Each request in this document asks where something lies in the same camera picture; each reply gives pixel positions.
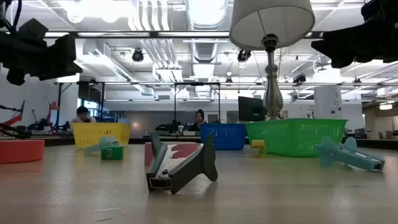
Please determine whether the red desk lamp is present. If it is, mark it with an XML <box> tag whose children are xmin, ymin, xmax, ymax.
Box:
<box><xmin>46</xmin><ymin>101</ymin><xmax>60</xmax><ymax>131</ymax></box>

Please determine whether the person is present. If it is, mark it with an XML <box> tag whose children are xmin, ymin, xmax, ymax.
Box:
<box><xmin>70</xmin><ymin>105</ymin><xmax>96</xmax><ymax>124</ymax></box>
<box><xmin>189</xmin><ymin>109</ymin><xmax>206</xmax><ymax>132</ymax></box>

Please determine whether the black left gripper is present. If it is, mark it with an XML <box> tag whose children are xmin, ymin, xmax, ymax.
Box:
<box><xmin>0</xmin><ymin>17</ymin><xmax>83</xmax><ymax>86</ymax></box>

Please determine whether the white column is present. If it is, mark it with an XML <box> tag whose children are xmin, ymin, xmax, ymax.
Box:
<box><xmin>313</xmin><ymin>85</ymin><xmax>343</xmax><ymax>120</ymax></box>

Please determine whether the green plastic basket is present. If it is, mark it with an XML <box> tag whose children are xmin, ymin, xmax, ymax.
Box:
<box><xmin>245</xmin><ymin>118</ymin><xmax>348</xmax><ymax>157</ymax></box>

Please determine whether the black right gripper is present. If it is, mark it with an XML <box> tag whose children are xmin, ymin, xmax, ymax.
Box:
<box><xmin>310</xmin><ymin>0</ymin><xmax>398</xmax><ymax>69</ymax></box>

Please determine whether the blue plastic basket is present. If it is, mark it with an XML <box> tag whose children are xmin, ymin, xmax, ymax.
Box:
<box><xmin>199</xmin><ymin>123</ymin><xmax>248</xmax><ymax>151</ymax></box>

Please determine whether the black computer monitor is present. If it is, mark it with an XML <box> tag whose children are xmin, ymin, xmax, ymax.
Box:
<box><xmin>238</xmin><ymin>96</ymin><xmax>268</xmax><ymax>123</ymax></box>

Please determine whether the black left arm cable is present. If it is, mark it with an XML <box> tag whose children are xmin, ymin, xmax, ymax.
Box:
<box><xmin>9</xmin><ymin>0</ymin><xmax>23</xmax><ymax>34</ymax></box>

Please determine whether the yellow plastic basket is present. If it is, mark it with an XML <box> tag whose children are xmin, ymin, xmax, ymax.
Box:
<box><xmin>72</xmin><ymin>122</ymin><xmax>132</xmax><ymax>149</ymax></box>

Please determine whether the red round container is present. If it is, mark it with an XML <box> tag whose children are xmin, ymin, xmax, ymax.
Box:
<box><xmin>0</xmin><ymin>139</ymin><xmax>45</xmax><ymax>165</ymax></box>

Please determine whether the table lamp with white shade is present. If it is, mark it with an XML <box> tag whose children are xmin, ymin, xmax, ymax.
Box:
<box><xmin>229</xmin><ymin>0</ymin><xmax>316</xmax><ymax>121</ymax></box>

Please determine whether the black background rig frame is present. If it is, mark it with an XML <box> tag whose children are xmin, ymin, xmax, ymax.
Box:
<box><xmin>54</xmin><ymin>80</ymin><xmax>222</xmax><ymax>138</ymax></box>

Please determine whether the red bar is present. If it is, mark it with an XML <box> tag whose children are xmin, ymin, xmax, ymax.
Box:
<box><xmin>2</xmin><ymin>113</ymin><xmax>24</xmax><ymax>126</ymax></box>

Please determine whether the black aluminium table frame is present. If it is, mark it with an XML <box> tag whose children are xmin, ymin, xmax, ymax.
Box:
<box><xmin>43</xmin><ymin>30</ymin><xmax>324</xmax><ymax>39</ymax></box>

